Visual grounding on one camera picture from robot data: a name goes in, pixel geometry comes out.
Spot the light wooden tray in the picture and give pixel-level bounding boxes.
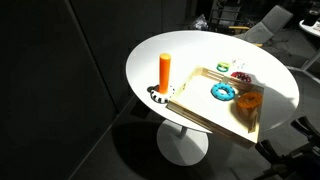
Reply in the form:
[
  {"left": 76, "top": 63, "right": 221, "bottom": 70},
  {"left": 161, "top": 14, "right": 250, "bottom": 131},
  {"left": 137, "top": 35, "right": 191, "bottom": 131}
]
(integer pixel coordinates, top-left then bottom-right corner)
[{"left": 165, "top": 65, "right": 266, "bottom": 145}]

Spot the orange cylinder peg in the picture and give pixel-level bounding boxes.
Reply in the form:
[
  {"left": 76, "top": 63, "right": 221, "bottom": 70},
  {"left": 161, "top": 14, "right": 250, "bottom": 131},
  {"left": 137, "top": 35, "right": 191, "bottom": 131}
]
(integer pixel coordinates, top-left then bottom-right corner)
[{"left": 158, "top": 52, "right": 172, "bottom": 95}]

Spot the grey crumpled bag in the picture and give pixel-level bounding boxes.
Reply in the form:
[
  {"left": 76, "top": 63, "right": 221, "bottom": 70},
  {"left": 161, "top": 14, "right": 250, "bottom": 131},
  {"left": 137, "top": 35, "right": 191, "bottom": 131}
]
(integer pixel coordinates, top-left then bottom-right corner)
[{"left": 189, "top": 13, "right": 210, "bottom": 32}]

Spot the red and green toy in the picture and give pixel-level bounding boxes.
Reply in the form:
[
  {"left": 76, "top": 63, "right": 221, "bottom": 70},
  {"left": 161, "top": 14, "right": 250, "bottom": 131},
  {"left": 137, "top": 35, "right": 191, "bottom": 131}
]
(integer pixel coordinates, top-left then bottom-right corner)
[{"left": 230, "top": 70, "right": 253, "bottom": 84}]

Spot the dark metal shelf rack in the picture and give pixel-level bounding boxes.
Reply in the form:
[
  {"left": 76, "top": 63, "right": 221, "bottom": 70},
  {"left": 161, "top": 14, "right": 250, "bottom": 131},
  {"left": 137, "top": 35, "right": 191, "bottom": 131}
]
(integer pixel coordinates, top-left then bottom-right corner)
[{"left": 209, "top": 0, "right": 258, "bottom": 34}]

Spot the grey reclining chair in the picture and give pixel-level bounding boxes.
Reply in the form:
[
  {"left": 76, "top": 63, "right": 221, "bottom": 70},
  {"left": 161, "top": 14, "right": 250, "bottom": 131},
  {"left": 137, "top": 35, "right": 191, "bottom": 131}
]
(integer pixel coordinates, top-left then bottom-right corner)
[{"left": 229, "top": 4, "right": 295, "bottom": 47}]

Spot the black clamp stand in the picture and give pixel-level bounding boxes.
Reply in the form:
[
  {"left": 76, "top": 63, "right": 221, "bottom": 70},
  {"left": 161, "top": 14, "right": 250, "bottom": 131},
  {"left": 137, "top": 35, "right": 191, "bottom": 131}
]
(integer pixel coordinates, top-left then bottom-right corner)
[{"left": 254, "top": 115, "right": 320, "bottom": 180}]

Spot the black and white ring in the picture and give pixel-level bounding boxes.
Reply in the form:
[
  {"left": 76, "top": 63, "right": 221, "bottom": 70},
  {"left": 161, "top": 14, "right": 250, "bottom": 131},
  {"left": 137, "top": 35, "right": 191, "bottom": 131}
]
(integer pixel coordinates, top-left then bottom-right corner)
[{"left": 149, "top": 84, "right": 176, "bottom": 105}]

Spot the blue ring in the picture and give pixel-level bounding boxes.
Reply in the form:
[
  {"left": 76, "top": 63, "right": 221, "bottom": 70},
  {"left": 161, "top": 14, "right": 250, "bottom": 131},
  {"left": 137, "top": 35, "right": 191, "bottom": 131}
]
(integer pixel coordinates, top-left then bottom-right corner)
[{"left": 210, "top": 81, "right": 237, "bottom": 102}]

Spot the white round table pedestal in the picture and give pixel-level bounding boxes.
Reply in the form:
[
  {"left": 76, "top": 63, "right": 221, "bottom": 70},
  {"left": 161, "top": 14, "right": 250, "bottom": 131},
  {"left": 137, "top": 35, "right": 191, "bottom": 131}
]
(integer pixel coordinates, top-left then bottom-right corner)
[{"left": 155, "top": 118, "right": 210, "bottom": 167}]

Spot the green ring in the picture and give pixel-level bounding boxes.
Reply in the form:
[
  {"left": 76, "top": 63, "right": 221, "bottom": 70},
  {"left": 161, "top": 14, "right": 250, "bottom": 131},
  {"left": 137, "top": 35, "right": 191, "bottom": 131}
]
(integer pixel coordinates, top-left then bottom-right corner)
[{"left": 216, "top": 61, "right": 231, "bottom": 73}]

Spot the clear translucent ring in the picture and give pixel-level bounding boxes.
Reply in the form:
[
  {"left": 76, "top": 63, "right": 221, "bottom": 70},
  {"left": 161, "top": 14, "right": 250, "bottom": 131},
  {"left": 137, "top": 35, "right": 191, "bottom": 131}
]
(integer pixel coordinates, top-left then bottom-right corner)
[{"left": 231, "top": 57, "right": 248, "bottom": 70}]

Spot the orange ring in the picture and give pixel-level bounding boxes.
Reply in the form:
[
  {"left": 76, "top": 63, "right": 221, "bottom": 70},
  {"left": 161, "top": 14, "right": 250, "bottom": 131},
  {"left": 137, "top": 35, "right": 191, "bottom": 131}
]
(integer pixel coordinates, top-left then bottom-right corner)
[{"left": 236, "top": 91, "right": 264, "bottom": 118}]

